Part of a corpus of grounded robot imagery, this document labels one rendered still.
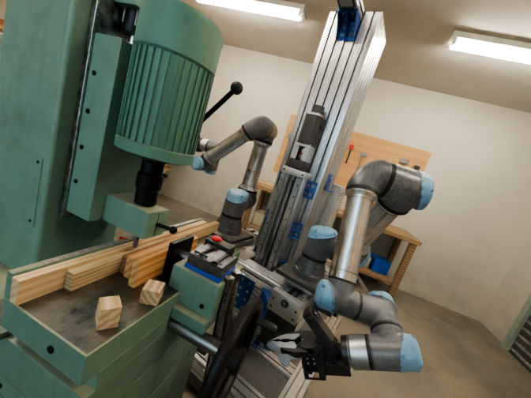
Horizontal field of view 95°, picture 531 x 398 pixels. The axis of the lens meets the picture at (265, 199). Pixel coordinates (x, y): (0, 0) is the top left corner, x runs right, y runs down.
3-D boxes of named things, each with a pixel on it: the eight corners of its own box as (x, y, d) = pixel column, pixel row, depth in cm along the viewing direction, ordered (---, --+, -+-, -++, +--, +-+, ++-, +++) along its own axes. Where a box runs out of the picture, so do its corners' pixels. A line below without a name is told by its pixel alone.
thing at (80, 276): (70, 291, 49) (73, 274, 49) (63, 287, 50) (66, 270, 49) (216, 230, 106) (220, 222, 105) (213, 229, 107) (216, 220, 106)
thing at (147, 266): (133, 288, 56) (140, 260, 55) (127, 284, 57) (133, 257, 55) (193, 257, 78) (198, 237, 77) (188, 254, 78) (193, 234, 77)
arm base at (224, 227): (225, 223, 145) (230, 208, 143) (245, 234, 138) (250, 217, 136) (208, 226, 132) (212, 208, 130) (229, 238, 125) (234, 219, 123)
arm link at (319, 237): (301, 245, 117) (310, 219, 114) (328, 254, 116) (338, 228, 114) (302, 255, 105) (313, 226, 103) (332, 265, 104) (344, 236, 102)
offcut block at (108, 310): (118, 327, 45) (122, 306, 44) (96, 331, 43) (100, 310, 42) (114, 313, 48) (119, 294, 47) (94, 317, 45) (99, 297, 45)
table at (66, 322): (122, 424, 36) (130, 392, 35) (-2, 326, 44) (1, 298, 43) (258, 273, 94) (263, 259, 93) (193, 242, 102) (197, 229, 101)
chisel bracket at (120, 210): (141, 245, 58) (148, 213, 57) (99, 224, 62) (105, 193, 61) (163, 238, 65) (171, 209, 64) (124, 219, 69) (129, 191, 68)
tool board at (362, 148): (405, 215, 339) (432, 152, 323) (273, 170, 382) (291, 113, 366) (404, 214, 343) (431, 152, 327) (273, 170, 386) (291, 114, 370)
